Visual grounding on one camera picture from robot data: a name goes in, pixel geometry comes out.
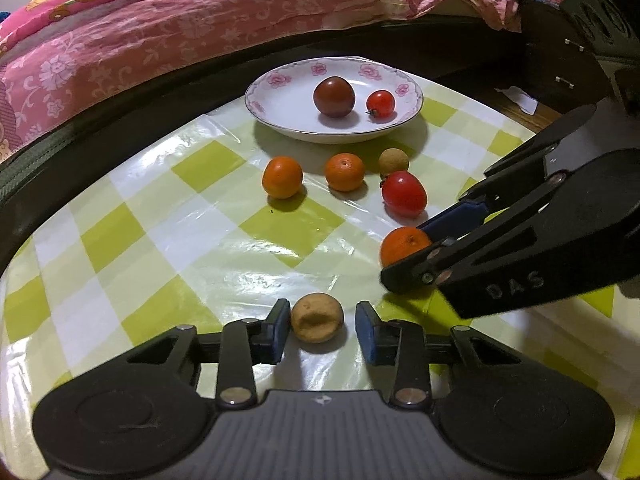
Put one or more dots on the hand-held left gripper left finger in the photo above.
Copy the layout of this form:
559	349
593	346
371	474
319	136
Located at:
277	334

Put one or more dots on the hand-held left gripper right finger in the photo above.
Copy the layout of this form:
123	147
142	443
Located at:
368	334

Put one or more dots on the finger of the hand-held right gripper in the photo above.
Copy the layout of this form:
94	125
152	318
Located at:
500	280
452	219

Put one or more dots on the tan longan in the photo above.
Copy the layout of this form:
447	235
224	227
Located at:
393	162
317	319

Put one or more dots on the oval red tomato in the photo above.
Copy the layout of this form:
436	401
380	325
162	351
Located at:
404	194

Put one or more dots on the orange tangerine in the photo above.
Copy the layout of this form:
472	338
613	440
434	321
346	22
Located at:
345	172
402	246
282	177

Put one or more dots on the white floral plate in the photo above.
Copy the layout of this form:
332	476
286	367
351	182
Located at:
290	105

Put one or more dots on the white paper scrap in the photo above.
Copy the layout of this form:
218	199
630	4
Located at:
519	99

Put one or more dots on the small red tomato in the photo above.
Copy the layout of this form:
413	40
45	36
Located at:
381	103

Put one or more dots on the green checkered tablecloth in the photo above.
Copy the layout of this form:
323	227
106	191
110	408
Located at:
175	240

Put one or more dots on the dark wooden cabinet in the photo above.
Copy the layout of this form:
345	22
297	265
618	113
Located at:
550	60

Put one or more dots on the dark red tomato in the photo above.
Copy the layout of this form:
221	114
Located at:
334	96

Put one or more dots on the pink floral blanket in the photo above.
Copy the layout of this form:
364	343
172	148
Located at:
150	35

